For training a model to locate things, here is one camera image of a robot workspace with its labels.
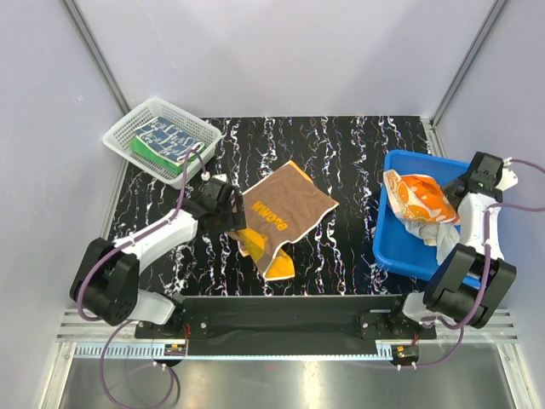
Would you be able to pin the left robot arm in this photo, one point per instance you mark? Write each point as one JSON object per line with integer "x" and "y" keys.
{"x": 107, "y": 283}

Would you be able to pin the grey white towel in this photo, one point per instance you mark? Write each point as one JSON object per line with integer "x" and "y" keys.
{"x": 442, "y": 236}

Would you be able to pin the brown yellow towel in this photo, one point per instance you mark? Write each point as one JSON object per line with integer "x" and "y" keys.
{"x": 280, "y": 209}

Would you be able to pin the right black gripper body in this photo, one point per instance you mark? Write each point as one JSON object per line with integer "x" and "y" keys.
{"x": 449, "y": 198}

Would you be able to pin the blue white patterned towel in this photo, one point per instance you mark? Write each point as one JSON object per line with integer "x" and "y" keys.
{"x": 161, "y": 131}

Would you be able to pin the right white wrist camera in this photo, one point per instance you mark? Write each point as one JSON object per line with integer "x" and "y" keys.
{"x": 508, "y": 178}

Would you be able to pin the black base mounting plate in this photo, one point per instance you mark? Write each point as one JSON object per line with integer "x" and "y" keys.
{"x": 290, "y": 312}

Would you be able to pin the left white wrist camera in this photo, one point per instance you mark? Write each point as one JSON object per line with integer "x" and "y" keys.
{"x": 210, "y": 179}

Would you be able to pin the blue plastic bin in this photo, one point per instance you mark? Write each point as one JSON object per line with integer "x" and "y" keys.
{"x": 396, "y": 250}

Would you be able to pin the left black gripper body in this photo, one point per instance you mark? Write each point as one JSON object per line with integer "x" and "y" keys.
{"x": 228, "y": 221}

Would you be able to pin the aluminium frame rail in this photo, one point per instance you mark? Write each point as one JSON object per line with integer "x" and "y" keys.
{"x": 204, "y": 338}

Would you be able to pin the green microfiber towel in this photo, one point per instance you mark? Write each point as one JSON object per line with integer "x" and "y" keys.
{"x": 172, "y": 156}

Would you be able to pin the white perforated plastic basket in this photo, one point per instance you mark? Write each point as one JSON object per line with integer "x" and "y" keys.
{"x": 120, "y": 135}

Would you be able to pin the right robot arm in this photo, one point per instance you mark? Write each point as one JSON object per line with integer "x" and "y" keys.
{"x": 468, "y": 286}

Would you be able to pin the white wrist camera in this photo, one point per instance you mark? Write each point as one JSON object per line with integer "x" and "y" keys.
{"x": 210, "y": 179}
{"x": 508, "y": 178}

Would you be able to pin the orange floral towel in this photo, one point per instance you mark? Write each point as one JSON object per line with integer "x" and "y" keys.
{"x": 418, "y": 198}

